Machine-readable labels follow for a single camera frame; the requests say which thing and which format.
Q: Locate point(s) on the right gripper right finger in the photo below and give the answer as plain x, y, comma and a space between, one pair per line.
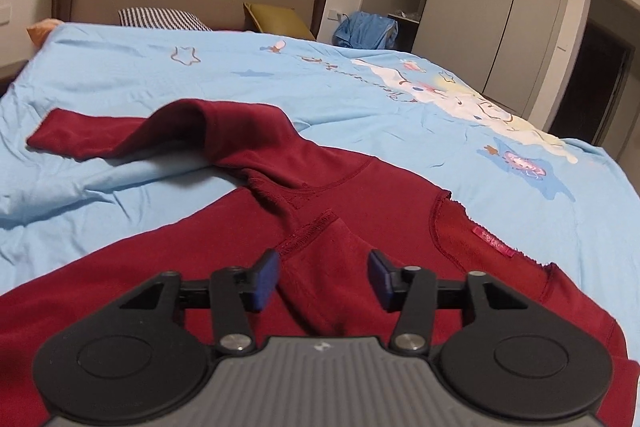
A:
415, 294

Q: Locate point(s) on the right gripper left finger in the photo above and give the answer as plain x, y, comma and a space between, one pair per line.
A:
231, 294

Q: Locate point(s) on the dark red long-sleeve shirt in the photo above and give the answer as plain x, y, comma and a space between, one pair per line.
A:
322, 209

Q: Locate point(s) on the blue clothes pile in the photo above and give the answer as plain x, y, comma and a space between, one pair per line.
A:
366, 31

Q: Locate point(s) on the light blue cartoon bedsheet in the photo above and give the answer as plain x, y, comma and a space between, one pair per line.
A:
557, 200

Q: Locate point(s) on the mustard yellow pillow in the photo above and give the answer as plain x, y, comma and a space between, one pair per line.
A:
275, 20

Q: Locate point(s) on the checkered red white pillow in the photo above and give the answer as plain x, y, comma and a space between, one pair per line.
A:
160, 18

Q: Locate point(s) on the orange pillow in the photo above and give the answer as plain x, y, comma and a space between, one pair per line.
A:
38, 32

